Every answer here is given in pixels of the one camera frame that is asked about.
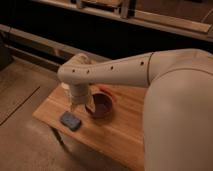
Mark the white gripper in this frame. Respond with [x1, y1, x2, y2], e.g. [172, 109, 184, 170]
[69, 84, 93, 113]

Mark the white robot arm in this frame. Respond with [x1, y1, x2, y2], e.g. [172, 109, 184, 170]
[58, 48, 213, 171]

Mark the dark red ceramic bowl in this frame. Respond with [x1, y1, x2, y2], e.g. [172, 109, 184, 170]
[85, 93, 113, 119]

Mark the wooden table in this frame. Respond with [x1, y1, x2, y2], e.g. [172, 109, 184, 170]
[33, 84, 146, 171]

